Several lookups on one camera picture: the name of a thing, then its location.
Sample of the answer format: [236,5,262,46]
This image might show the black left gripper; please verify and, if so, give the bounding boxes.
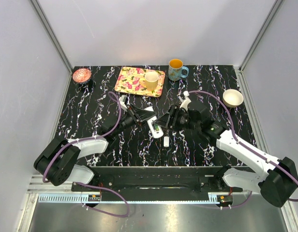
[112,103,157,137]

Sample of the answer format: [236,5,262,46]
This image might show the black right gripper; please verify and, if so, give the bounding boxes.
[154,104,200,132]

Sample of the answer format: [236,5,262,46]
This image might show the white remote control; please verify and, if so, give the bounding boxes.
[147,115,164,139]

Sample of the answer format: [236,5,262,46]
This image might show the white battery cover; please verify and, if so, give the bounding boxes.
[164,136,169,147]

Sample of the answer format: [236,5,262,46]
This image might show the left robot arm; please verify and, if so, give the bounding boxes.
[33,105,156,191]

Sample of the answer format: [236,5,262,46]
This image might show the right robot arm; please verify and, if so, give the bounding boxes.
[154,103,298,207]

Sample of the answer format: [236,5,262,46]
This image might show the yellow mug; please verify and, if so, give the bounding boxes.
[139,72,159,91]

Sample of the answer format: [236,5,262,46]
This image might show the floral serving tray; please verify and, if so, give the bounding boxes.
[114,67,165,98]

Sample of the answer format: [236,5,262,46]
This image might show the blue patterned mug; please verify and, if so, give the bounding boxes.
[168,58,189,81]

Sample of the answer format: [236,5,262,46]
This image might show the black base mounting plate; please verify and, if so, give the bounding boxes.
[72,166,242,203]

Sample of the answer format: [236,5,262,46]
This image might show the cream bowl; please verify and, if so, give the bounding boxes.
[223,89,244,108]

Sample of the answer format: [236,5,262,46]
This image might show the pink patterned bowl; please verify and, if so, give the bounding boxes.
[72,68,91,83]

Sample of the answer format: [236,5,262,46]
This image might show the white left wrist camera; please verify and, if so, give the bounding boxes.
[119,95,128,111]

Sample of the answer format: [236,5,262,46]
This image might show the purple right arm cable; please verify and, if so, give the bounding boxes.
[189,90,298,209]

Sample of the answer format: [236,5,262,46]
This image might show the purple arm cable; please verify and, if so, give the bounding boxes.
[42,91,130,218]
[189,90,298,209]

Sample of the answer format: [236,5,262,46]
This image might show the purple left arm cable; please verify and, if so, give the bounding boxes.
[42,91,130,218]

